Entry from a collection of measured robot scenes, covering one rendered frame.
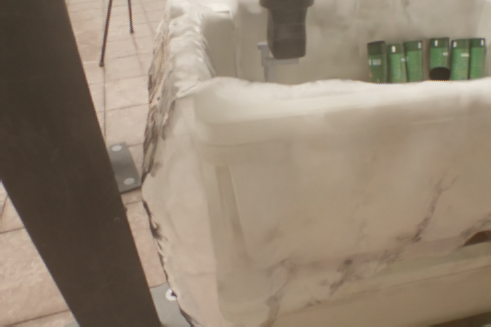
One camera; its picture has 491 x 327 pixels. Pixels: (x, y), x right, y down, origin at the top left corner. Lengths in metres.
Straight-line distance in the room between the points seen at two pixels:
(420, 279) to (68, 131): 0.43
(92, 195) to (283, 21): 0.33
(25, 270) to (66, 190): 0.72
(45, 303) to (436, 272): 0.89
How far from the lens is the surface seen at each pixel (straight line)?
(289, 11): 0.51
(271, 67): 0.53
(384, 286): 0.48
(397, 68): 0.68
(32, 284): 1.15
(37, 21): 0.41
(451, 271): 0.51
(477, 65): 0.77
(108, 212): 0.52
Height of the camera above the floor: 0.81
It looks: 34 degrees down
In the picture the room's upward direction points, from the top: 2 degrees counter-clockwise
